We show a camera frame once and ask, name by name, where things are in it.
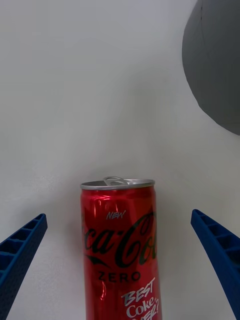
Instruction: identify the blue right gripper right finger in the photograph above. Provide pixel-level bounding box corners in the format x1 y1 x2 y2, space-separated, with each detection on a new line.
190 209 240 320

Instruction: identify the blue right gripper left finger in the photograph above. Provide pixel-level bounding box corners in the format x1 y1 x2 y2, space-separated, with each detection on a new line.
0 213 48 320

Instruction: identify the grey plastic waste bin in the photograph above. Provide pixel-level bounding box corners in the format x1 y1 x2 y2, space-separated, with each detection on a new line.
181 0 240 136

